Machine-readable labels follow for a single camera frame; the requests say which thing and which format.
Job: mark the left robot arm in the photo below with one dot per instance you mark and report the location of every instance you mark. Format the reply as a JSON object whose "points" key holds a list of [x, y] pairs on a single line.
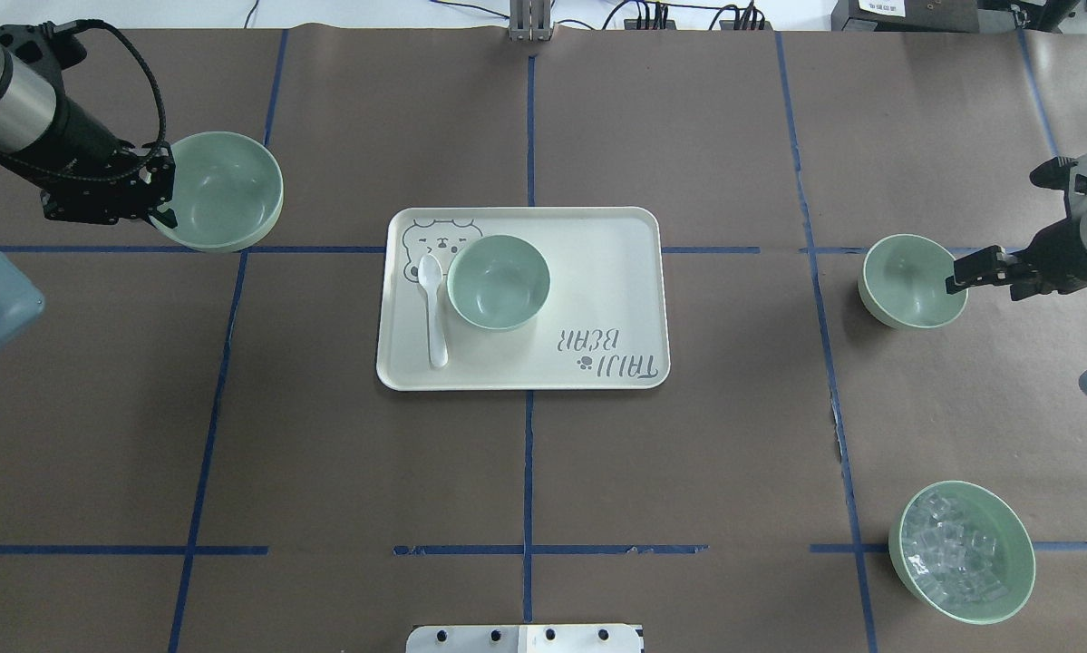
{"points": [[43, 131]]}

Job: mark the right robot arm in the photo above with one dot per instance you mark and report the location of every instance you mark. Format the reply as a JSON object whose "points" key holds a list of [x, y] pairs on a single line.
{"points": [[1068, 175]]}

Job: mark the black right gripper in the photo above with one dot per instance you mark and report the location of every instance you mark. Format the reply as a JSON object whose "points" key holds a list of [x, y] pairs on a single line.
{"points": [[1053, 246]]}

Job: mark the green bowl with ice cubes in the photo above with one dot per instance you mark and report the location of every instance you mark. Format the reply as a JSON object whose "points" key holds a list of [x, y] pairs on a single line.
{"points": [[1017, 566]]}

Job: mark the black equipment box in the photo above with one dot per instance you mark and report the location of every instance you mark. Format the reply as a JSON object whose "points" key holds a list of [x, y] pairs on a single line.
{"points": [[905, 16]]}

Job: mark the cream bear tray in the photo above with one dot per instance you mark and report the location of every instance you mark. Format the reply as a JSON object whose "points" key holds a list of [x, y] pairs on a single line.
{"points": [[603, 325]]}

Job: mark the white panel with knobs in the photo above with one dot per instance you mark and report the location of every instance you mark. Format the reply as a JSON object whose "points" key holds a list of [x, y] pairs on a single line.
{"points": [[579, 637]]}

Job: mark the white plastic spoon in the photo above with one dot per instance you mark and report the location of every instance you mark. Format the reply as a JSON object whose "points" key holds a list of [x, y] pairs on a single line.
{"points": [[431, 277]]}

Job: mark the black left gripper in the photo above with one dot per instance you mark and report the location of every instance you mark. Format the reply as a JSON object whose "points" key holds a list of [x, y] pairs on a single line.
{"points": [[79, 136]]}

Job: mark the grey metal mount post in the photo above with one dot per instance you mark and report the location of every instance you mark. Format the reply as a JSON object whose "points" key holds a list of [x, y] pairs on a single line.
{"points": [[531, 20]]}

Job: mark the clear ice cubes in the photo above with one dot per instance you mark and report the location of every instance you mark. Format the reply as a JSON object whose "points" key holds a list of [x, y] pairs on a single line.
{"points": [[949, 553]]}

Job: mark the green bowl on tray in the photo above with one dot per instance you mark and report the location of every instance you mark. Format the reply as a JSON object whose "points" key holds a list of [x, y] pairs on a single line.
{"points": [[498, 283]]}

